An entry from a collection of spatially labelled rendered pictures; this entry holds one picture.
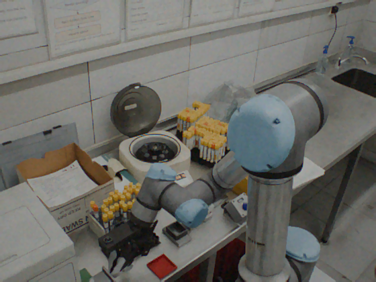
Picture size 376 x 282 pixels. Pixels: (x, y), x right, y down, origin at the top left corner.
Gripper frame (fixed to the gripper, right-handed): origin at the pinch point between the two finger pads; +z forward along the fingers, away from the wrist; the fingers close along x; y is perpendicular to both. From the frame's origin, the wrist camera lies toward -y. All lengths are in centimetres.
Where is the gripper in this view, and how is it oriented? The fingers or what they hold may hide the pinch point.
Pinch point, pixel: (110, 274)
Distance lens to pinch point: 113.9
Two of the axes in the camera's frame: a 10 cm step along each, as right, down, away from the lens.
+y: 6.3, 1.3, 7.7
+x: -6.6, -4.3, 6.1
